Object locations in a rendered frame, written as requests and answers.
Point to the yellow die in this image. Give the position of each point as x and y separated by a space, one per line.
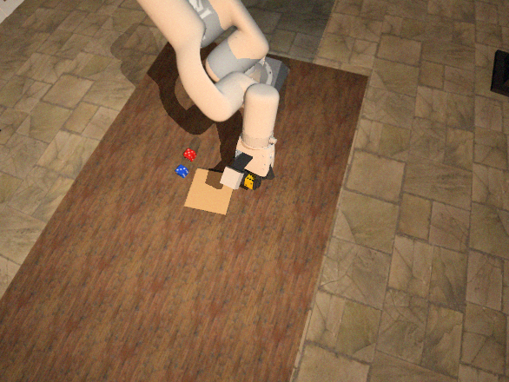
249 180

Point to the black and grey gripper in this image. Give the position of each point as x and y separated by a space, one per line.
260 164

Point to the peach flat mat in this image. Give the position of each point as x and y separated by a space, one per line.
207 193

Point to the blue die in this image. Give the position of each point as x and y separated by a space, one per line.
182 171

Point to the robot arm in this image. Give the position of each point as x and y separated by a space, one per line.
187 32

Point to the red die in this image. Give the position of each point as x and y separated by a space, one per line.
190 154

